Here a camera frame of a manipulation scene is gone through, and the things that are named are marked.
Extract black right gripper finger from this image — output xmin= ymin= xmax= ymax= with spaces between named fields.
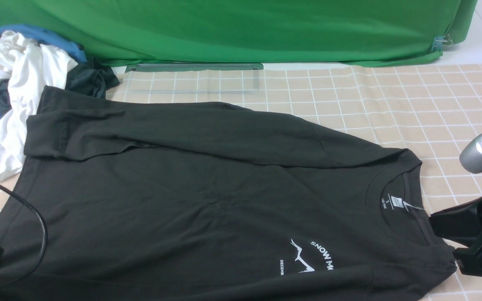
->
xmin=453 ymin=240 xmax=482 ymax=277
xmin=429 ymin=197 xmax=482 ymax=247

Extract dark gray long-sleeved shirt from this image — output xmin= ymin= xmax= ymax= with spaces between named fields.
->
xmin=0 ymin=87 xmax=456 ymax=301

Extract beige checkered tablecloth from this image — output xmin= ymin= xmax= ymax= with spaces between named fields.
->
xmin=0 ymin=63 xmax=482 ymax=301

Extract blue crumpled garment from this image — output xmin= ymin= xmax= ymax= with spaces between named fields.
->
xmin=0 ymin=23 xmax=87 ymax=118

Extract binder clips on backdrop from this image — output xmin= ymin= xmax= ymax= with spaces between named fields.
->
xmin=431 ymin=34 xmax=453 ymax=52

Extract white crumpled garment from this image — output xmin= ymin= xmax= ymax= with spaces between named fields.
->
xmin=0 ymin=31 xmax=78 ymax=181

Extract dark teal crumpled garment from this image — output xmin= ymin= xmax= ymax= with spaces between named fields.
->
xmin=0 ymin=58 xmax=120 ymax=118

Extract green backdrop cloth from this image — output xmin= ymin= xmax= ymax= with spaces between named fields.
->
xmin=0 ymin=0 xmax=477 ymax=67

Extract clear acrylic board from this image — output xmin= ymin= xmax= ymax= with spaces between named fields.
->
xmin=119 ymin=63 xmax=266 ymax=95

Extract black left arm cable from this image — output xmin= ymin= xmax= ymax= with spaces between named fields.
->
xmin=0 ymin=176 xmax=49 ymax=293

